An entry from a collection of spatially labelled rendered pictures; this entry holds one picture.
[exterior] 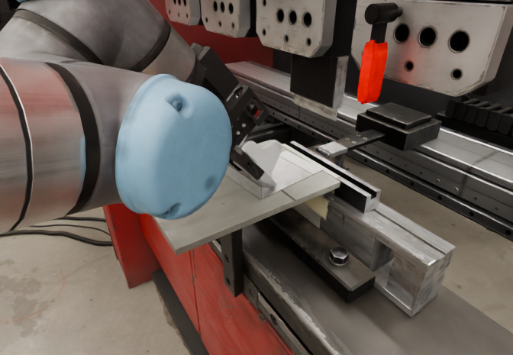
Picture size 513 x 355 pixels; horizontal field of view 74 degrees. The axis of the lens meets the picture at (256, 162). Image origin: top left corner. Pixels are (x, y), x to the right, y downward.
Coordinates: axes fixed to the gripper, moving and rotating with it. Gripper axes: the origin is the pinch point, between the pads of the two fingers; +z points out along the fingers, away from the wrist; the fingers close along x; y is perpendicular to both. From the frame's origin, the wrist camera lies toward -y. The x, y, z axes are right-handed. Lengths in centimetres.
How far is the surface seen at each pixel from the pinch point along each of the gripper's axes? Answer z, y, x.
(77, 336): 59, -86, 78
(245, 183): -1.5, -1.6, -0.9
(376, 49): -13.1, 15.6, -14.8
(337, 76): -3.3, 17.8, -4.3
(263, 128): 35, 18, 41
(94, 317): 64, -80, 83
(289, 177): 3.7, 3.3, -2.7
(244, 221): -3.5, -5.7, -6.4
